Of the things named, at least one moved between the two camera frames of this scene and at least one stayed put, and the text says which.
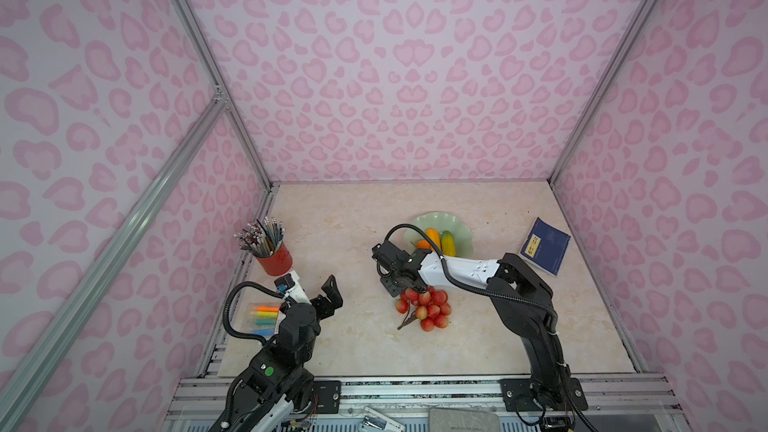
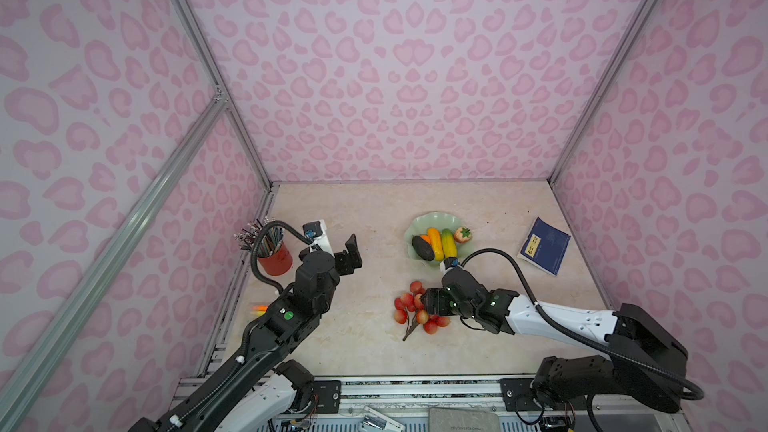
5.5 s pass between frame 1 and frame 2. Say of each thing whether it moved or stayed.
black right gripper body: moved
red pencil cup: stayed
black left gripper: moved
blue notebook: stayed
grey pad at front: stayed
